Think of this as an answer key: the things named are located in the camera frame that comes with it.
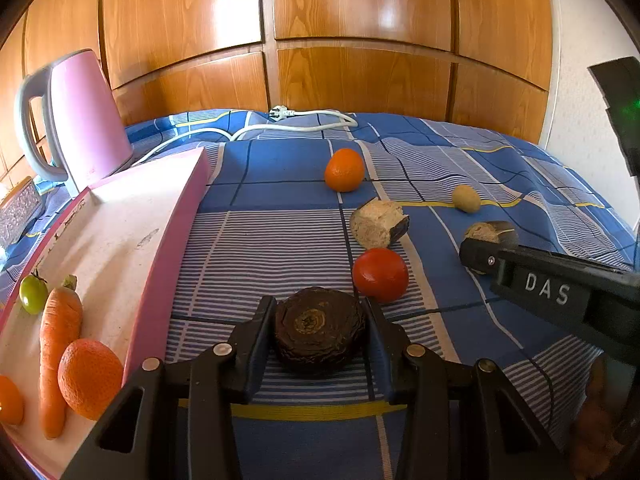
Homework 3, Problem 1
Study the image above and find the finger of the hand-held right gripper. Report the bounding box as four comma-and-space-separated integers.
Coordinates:
459, 237, 521, 281

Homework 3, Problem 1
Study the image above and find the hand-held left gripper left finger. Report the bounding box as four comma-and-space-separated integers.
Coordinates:
60, 295, 277, 480

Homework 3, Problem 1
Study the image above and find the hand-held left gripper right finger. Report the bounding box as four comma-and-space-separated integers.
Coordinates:
364, 297, 576, 480

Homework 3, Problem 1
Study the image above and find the small potato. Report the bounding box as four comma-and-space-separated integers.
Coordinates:
452, 184, 482, 213

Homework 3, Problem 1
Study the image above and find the dark round beet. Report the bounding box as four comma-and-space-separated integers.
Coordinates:
272, 286, 368, 376

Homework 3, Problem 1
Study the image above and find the red tomato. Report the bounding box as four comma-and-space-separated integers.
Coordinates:
352, 248, 410, 304

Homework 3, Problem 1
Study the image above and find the cut bread-like root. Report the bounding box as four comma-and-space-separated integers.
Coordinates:
349, 199, 410, 250

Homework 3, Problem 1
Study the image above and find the orange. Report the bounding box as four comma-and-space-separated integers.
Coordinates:
57, 338, 124, 421
324, 148, 365, 193
0, 375, 25, 426

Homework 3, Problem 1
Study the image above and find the pink cardboard box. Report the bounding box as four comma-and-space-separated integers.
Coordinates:
0, 146, 211, 478

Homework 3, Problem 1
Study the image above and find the carrot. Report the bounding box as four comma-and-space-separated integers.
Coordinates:
38, 275, 83, 441

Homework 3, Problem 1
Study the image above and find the green tomato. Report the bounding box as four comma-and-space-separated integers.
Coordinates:
19, 270, 49, 316

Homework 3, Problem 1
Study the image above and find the person's right hand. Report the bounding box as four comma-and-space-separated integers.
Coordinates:
570, 357, 623, 478

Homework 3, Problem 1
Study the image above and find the blue plaid tablecloth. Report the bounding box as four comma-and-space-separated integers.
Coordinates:
0, 108, 640, 480

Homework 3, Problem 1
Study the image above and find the wooden wardrobe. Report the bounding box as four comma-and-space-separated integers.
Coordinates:
0, 0, 556, 181

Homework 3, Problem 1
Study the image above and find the silver embossed tissue box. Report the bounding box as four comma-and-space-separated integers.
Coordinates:
0, 176, 42, 251

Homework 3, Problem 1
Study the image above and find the pink electric kettle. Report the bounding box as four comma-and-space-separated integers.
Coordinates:
15, 49, 135, 198

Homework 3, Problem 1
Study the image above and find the white power cord with plug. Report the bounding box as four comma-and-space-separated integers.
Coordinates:
131, 106, 358, 167

